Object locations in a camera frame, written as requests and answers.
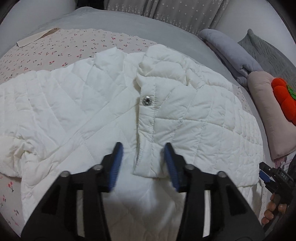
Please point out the grey folded blanket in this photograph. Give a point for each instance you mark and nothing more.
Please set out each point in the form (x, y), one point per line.
(229, 51)

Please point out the person's right hand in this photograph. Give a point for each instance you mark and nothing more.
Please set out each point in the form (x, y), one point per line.
(269, 213)

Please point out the grey star print curtain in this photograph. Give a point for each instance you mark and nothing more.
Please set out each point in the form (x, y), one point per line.
(173, 14)

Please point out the cherry print bed mat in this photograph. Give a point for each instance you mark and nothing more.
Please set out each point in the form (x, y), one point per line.
(57, 46)

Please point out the pink folded quilt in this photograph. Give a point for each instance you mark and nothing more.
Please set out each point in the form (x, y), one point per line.
(268, 111)

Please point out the orange pumpkin plush cushion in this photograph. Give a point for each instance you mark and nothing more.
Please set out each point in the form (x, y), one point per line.
(282, 99)

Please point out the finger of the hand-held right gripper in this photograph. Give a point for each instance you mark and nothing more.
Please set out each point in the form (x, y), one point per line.
(269, 185)
(266, 166)

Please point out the white quilted hooded jacket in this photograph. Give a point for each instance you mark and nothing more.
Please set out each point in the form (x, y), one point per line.
(81, 104)

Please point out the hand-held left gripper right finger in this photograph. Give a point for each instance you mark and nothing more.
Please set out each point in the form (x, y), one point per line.
(172, 166)

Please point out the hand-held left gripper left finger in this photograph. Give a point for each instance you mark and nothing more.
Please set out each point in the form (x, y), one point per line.
(115, 166)

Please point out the grey quilted pillow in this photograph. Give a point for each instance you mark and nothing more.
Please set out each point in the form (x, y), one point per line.
(266, 55)

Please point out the grey bed sheet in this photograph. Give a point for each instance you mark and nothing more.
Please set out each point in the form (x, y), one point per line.
(115, 25)

